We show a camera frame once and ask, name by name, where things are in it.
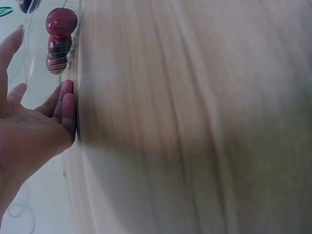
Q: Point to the person's left hand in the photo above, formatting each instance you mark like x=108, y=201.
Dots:
x=26, y=136

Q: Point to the person's left fingers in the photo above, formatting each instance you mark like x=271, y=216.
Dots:
x=64, y=107

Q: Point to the person's left thumb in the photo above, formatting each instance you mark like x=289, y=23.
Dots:
x=11, y=48

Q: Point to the clear plastic container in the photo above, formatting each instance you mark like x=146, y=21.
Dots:
x=36, y=61

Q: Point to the dark red round fruit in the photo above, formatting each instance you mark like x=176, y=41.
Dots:
x=62, y=21
x=55, y=65
x=59, y=46

